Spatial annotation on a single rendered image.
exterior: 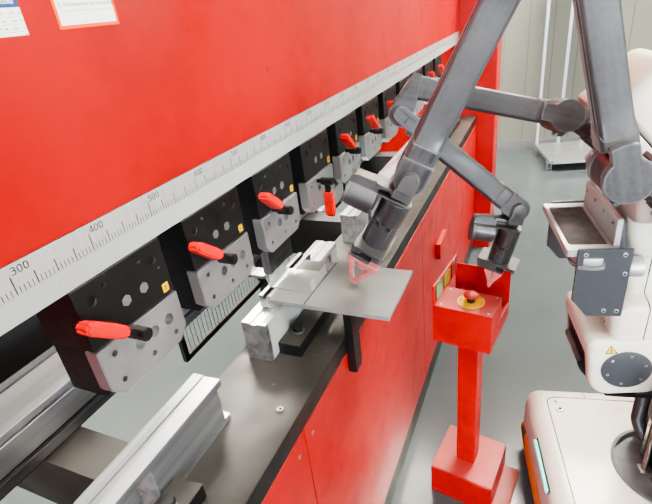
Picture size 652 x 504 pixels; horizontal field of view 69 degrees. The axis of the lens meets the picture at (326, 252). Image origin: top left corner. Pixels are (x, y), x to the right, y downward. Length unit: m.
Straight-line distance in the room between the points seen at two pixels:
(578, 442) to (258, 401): 1.07
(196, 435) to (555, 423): 1.21
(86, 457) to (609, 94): 1.05
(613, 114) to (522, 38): 4.46
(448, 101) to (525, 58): 4.52
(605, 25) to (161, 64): 0.62
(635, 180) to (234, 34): 0.68
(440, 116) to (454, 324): 0.68
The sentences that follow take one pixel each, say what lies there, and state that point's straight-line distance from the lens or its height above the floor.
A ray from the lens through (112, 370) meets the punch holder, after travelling 0.67.
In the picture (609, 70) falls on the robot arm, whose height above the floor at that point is 1.40.
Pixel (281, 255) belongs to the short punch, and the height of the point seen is 1.06.
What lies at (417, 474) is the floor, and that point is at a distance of 1.92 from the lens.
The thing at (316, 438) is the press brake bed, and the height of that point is 0.76.
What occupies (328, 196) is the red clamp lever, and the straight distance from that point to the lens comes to 1.10.
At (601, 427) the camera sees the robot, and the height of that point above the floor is 0.28.
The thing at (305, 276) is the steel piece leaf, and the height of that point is 1.00.
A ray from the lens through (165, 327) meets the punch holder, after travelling 0.72.
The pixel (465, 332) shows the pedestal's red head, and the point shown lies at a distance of 1.34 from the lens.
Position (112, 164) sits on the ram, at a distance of 0.64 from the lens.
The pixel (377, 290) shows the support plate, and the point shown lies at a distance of 0.99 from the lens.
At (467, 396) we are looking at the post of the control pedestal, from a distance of 1.59.
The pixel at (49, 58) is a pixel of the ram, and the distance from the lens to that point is 0.60.
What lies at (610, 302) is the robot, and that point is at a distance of 1.15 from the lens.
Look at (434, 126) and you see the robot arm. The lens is 0.83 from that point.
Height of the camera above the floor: 1.53
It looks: 27 degrees down
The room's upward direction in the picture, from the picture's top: 8 degrees counter-clockwise
